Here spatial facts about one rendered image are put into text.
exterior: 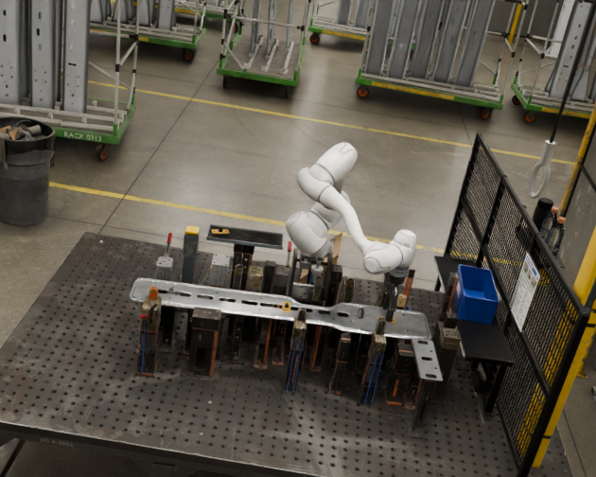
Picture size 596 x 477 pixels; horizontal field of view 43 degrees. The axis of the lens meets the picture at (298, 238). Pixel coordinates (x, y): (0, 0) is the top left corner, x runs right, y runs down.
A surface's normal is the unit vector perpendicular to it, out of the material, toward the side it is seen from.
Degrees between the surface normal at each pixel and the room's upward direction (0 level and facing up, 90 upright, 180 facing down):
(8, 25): 86
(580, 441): 0
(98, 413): 0
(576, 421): 0
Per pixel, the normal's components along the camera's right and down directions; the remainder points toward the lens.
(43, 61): 0.07, 0.44
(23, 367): 0.14, -0.87
